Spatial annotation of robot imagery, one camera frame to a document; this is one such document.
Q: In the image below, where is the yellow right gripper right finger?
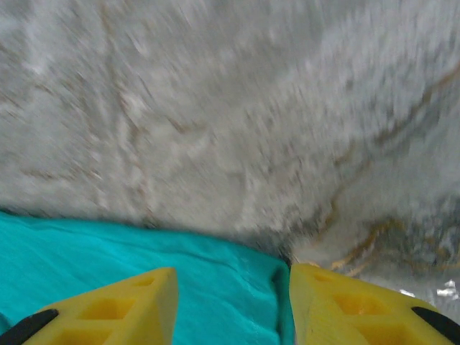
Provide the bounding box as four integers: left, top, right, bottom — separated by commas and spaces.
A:
289, 263, 460, 345

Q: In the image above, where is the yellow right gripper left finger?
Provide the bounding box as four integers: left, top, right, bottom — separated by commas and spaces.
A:
0, 267, 180, 345

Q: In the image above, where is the teal t-shirt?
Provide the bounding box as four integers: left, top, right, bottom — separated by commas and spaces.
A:
0, 211, 296, 345

